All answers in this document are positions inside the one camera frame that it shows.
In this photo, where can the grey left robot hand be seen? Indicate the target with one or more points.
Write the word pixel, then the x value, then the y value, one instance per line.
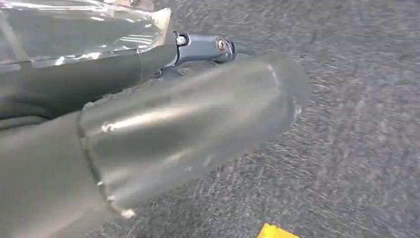
pixel 164 131

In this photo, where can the yellow floor tape square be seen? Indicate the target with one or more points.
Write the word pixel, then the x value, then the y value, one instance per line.
pixel 274 231

